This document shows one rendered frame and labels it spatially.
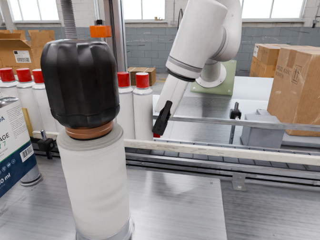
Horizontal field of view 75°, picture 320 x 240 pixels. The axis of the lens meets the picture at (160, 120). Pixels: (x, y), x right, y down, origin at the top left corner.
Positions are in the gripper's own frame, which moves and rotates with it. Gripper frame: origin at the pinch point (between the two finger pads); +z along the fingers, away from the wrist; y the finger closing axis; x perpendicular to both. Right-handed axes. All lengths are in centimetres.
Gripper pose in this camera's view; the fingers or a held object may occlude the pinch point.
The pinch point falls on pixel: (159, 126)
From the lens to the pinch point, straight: 56.7
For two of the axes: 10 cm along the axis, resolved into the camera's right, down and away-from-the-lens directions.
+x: 9.3, 3.7, -0.2
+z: -3.3, 8.4, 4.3
